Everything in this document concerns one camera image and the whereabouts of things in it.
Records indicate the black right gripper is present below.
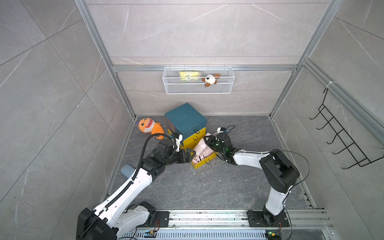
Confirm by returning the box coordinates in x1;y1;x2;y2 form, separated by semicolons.
203;135;226;157

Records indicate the pink umbrella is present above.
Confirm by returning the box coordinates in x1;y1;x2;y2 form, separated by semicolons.
192;153;217;168
194;138;214;156

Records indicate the teal and yellow drawer box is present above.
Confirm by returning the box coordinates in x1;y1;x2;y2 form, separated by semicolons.
165;103;211;150

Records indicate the pink umbrella front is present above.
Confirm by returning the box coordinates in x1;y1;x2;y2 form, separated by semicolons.
192;153;217;168

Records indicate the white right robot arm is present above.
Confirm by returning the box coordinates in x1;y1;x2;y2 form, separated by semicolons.
204;132;300;226

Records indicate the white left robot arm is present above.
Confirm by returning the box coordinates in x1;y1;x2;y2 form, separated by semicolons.
76;138;196;240

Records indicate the orange shark plush toy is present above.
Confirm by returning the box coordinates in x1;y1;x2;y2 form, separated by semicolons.
136;118;165;135

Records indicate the brown white plush dog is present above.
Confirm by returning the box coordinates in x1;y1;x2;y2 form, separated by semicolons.
202;74;221;88

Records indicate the light blue cup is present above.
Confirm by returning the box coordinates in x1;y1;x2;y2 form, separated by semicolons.
121;165;136;179

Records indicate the yellow package in basket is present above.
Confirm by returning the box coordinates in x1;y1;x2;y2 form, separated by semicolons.
179;71;201;82

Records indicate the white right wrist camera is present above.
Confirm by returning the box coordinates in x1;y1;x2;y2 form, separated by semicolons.
217;127;228;134

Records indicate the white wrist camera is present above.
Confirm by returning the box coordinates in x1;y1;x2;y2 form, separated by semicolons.
173;133;183;152
217;127;228;134

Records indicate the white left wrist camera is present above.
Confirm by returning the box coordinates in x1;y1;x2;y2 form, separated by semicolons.
173;133;183;152

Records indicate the white wire wall basket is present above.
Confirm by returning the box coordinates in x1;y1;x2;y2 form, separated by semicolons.
162;66;235;95

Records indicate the metal base rail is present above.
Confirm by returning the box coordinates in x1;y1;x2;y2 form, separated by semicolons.
118;209;339;240

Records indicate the black wire wall hook rack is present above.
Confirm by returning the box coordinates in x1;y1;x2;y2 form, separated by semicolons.
310;88;384;170

